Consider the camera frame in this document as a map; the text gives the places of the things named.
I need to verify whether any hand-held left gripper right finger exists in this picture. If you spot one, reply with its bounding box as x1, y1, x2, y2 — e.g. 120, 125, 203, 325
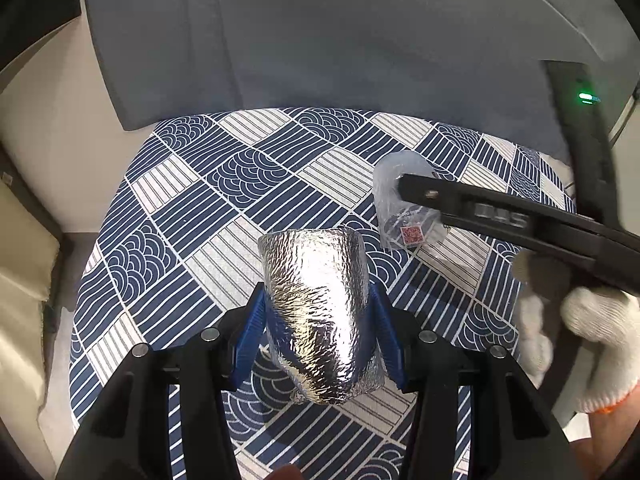
370, 282, 576, 480

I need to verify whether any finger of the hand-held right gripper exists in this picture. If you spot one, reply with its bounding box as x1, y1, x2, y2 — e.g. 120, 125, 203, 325
394, 173, 640, 292

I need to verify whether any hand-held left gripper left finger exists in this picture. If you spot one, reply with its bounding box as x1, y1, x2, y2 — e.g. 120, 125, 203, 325
55, 282, 271, 480

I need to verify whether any long silver foil bag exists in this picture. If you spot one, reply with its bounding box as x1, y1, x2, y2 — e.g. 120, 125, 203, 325
257, 226, 388, 407

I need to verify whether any clear plastic bag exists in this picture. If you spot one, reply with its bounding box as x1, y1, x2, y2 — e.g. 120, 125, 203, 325
372, 150, 451, 252

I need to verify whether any person's right forearm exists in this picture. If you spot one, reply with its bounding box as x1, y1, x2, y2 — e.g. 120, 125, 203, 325
570, 402, 640, 480

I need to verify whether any person's right hand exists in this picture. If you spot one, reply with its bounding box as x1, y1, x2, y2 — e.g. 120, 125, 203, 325
512, 251, 640, 414

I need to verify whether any blue white patterned tablecloth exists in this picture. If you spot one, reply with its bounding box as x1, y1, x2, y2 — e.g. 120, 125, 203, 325
69, 107, 576, 480

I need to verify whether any person's bare leg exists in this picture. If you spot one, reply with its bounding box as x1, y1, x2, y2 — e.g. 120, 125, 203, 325
267, 464, 306, 480

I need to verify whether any beige upholstered furniture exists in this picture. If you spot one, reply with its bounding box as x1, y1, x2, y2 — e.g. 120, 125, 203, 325
0, 142, 76, 466

